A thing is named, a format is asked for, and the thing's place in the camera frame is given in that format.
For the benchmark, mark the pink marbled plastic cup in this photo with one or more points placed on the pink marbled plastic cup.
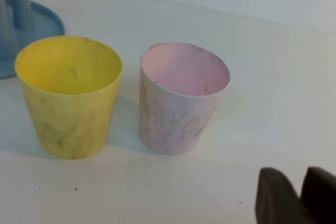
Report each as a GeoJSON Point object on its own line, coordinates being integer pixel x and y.
{"type": "Point", "coordinates": [178, 124]}

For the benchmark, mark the yellow marbled plastic cup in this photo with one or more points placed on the yellow marbled plastic cup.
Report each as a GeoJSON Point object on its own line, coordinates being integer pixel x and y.
{"type": "Point", "coordinates": [71, 119]}

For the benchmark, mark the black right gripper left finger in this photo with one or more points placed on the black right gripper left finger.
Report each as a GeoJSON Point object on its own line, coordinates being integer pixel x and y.
{"type": "Point", "coordinates": [278, 203]}

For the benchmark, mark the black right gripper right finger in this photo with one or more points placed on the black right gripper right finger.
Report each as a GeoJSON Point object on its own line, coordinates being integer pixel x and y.
{"type": "Point", "coordinates": [323, 197]}

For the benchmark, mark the blue cup stand white caps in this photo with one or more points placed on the blue cup stand white caps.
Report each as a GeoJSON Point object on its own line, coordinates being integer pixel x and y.
{"type": "Point", "coordinates": [39, 32]}

